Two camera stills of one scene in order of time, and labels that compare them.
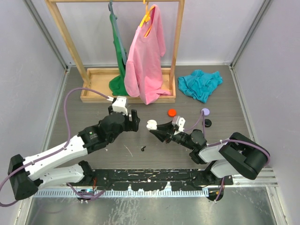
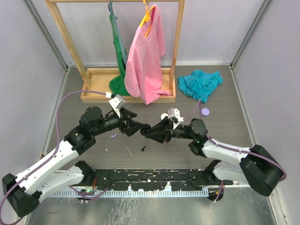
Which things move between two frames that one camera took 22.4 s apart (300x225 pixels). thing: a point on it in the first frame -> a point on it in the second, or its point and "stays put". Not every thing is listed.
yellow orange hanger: (147, 17) stays put
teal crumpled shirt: (199, 84) stays put
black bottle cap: (207, 123) -> (145, 130)
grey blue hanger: (123, 50) stays put
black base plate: (154, 179) stays put
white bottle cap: (152, 124) -> (163, 115)
